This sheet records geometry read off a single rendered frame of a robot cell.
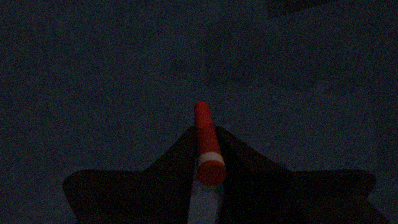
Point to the red cylindrical peg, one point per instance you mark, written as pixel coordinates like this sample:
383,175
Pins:
211,169

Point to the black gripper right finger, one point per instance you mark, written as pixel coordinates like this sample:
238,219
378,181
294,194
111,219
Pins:
259,191

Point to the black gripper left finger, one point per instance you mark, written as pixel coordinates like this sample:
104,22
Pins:
161,190

